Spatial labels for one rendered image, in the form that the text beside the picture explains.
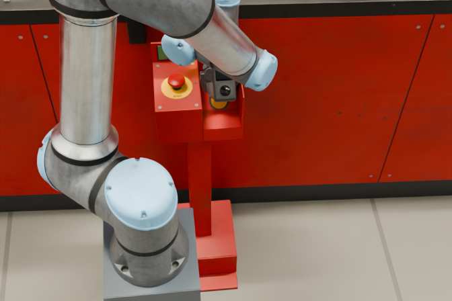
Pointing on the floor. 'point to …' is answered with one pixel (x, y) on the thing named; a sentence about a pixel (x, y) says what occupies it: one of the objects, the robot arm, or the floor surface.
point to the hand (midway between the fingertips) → (219, 99)
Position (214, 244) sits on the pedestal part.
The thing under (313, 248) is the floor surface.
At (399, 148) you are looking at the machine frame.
